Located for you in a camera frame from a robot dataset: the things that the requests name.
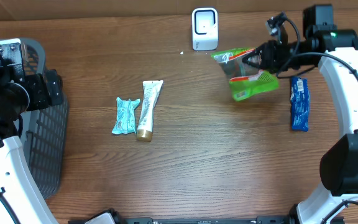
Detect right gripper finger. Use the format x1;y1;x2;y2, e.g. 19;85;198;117
242;49;261;61
242;58;262;69

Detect green red snack bag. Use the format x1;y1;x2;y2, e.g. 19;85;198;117
211;48;279;101

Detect blue snack packet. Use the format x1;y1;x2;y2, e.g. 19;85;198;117
290;77;310;132

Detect white tube gold cap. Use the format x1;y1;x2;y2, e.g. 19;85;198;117
136;80;163;142

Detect teal small packet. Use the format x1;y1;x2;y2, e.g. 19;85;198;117
112;97;140;134

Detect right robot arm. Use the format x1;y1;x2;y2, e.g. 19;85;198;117
254;4;358;223

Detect white barcode scanner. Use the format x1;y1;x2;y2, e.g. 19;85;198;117
191;7;219;51

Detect grey plastic mesh basket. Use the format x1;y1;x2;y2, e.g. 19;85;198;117
0;38;70;214

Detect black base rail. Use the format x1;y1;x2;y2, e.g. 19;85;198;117
68;207;345;224

